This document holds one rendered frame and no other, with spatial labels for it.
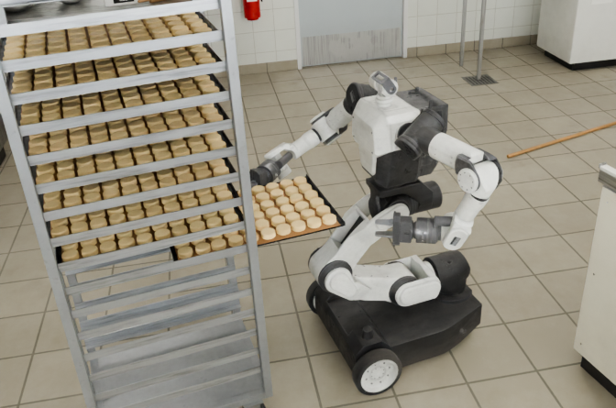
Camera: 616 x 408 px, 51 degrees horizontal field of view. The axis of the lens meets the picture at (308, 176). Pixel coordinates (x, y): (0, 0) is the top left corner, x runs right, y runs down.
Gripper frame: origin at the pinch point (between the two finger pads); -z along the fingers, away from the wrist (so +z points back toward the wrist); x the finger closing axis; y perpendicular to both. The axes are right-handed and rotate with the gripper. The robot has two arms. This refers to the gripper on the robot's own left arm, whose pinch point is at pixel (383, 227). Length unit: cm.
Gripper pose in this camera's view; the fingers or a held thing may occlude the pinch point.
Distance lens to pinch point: 225.0
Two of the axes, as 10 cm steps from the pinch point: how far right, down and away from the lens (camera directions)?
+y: -1.7, 4.7, -8.7
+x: -0.5, -8.8, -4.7
